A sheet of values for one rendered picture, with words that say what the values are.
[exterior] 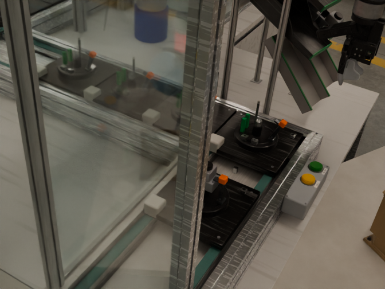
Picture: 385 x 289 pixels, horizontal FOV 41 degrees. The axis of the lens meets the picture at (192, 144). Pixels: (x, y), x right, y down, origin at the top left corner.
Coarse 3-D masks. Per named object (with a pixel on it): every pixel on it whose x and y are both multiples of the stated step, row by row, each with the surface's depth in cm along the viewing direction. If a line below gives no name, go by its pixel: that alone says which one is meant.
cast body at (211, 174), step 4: (208, 164) 132; (212, 164) 132; (208, 168) 131; (212, 168) 132; (216, 168) 133; (208, 172) 131; (212, 172) 131; (216, 172) 134; (208, 176) 131; (212, 176) 133; (216, 176) 134; (208, 180) 132; (212, 180) 133; (208, 184) 132; (212, 184) 132; (216, 184) 134; (208, 188) 133; (212, 188) 132
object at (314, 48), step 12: (252, 0) 166; (264, 0) 163; (276, 0) 160; (300, 0) 169; (264, 12) 165; (276, 12) 162; (300, 12) 171; (276, 24) 164; (288, 24) 161; (300, 24) 171; (312, 24) 170; (288, 36) 163; (300, 36) 167; (312, 36) 170; (300, 48) 162; (312, 48) 166; (324, 48) 165
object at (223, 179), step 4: (220, 176) 132; (224, 176) 132; (216, 180) 132; (220, 180) 131; (224, 180) 130; (220, 184) 132; (224, 184) 131; (220, 188) 133; (224, 188) 133; (220, 192) 134; (224, 192) 134; (220, 196) 135; (224, 196) 135
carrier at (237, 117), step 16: (240, 112) 175; (256, 112) 164; (224, 128) 167; (240, 128) 164; (256, 128) 159; (272, 128) 165; (288, 128) 169; (224, 144) 160; (240, 144) 159; (256, 144) 157; (272, 144) 158; (288, 144) 162; (240, 160) 155; (256, 160) 155; (272, 160) 155; (272, 176) 152
